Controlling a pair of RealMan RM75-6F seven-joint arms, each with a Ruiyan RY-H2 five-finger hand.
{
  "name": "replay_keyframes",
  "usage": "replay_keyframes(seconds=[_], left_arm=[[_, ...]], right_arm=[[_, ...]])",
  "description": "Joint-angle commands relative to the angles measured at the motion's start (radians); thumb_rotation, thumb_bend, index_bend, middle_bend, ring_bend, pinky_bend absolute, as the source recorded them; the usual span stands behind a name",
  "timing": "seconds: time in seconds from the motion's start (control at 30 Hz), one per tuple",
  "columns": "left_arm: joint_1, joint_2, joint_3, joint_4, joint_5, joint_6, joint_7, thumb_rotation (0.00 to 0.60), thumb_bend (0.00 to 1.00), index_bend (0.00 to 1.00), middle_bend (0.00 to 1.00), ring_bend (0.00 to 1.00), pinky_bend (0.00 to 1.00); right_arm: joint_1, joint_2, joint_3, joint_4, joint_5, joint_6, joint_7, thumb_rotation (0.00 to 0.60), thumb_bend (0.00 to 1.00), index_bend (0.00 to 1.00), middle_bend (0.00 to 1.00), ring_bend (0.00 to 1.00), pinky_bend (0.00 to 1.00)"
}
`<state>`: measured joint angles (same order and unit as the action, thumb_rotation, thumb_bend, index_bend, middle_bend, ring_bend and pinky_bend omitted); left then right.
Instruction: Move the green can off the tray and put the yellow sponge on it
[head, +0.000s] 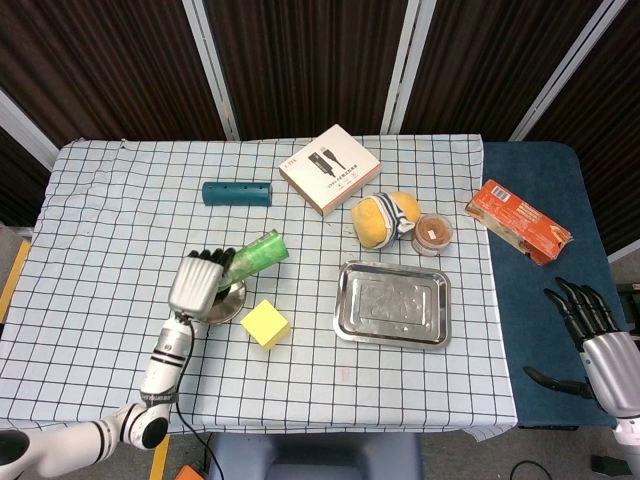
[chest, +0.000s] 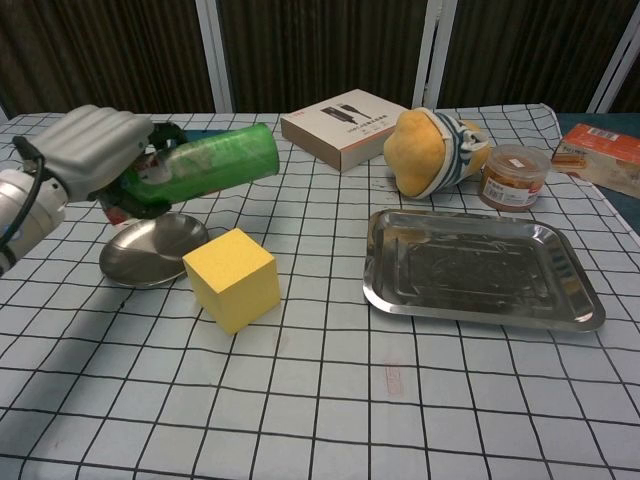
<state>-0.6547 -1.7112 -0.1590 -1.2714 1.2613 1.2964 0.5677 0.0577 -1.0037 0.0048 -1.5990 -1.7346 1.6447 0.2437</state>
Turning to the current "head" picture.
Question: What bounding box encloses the small clear snack jar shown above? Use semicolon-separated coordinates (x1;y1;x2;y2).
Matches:
411;212;455;256

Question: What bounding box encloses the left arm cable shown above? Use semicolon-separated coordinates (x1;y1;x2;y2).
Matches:
172;344;214;480

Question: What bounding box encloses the checkered tablecloth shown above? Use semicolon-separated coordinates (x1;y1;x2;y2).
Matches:
0;132;519;454

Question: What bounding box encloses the teal half-cylinder block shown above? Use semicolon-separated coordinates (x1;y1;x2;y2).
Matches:
201;180;275;208

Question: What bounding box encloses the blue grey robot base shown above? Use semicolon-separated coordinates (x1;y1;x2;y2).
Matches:
208;432;424;480

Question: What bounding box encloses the dark folding partition screen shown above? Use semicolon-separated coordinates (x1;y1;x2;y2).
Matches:
0;0;640;261

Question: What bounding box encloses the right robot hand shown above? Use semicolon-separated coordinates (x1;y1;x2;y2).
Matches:
522;277;640;419

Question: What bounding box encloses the black floor cable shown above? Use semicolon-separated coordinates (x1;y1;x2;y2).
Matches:
509;459;556;480

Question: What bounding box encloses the black floor adapter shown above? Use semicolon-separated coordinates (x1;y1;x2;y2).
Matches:
592;453;621;475

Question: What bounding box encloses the white cable box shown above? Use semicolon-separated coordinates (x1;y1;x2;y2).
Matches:
278;123;383;219

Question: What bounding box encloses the green chip can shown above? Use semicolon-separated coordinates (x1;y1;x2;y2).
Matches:
217;228;291;296

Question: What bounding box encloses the orange carton box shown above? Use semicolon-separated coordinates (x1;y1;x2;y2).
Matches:
464;178;574;266

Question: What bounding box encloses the rectangular steel tray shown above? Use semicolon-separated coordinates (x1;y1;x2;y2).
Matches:
332;259;453;354

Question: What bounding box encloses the yellow plush toy striped cloth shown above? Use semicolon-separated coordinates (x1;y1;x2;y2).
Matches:
350;190;422;250

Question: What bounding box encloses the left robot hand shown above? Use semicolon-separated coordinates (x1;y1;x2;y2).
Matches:
167;248;239;321

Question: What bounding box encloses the yellow cube block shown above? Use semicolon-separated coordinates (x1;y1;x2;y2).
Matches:
239;298;291;351

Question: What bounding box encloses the round metal plate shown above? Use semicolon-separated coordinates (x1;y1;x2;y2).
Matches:
199;278;247;325

